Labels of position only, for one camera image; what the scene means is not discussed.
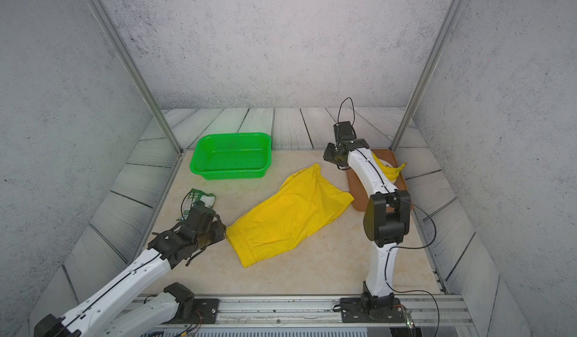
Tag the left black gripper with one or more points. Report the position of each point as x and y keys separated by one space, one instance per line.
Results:
x=219 y=226

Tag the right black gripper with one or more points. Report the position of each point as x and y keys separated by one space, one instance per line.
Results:
x=327 y=154

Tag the yellow shorts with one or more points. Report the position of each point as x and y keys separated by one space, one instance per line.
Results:
x=305 y=203

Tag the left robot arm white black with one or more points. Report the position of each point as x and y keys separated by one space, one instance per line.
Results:
x=102 y=313

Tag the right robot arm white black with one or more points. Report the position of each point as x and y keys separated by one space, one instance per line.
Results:
x=386 y=221

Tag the green snack packet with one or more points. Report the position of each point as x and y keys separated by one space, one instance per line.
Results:
x=198 y=199

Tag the patterned round plate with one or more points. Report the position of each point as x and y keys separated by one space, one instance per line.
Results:
x=391 y=173

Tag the brown wooden tray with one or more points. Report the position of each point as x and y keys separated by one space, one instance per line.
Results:
x=358 y=191

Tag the yellow banana bunch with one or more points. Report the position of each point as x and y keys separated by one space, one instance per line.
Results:
x=399 y=168

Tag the green plastic basket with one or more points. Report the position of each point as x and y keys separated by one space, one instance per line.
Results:
x=232 y=156

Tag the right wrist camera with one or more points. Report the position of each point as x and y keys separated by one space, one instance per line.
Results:
x=344 y=132

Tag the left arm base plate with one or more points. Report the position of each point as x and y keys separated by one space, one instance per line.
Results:
x=203 y=311

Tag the right aluminium frame post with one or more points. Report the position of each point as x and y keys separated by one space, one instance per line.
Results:
x=442 y=37

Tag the aluminium frame post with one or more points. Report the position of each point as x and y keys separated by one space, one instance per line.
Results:
x=106 y=23
x=442 y=37

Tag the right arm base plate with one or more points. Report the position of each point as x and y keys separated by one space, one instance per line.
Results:
x=360 y=310

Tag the aluminium mounting rail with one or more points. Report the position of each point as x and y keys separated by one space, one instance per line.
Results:
x=442 y=315

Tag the left aluminium frame post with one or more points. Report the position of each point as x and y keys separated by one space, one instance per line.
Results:
x=106 y=23

